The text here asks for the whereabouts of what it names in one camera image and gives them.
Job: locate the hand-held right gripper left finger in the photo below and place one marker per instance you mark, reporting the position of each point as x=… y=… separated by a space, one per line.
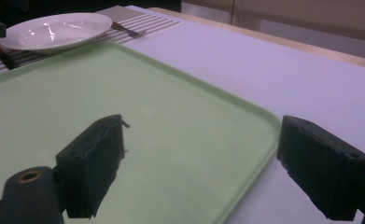
x=90 y=168

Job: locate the light green plastic tray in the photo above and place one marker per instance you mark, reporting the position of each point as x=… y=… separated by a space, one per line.
x=177 y=124

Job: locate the white ceramic plate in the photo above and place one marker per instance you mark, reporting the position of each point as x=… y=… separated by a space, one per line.
x=55 y=31

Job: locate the grey striped placemat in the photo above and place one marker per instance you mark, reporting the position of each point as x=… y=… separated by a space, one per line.
x=153 y=23

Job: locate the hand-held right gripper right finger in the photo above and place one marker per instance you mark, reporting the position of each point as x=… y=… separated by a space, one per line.
x=320 y=168

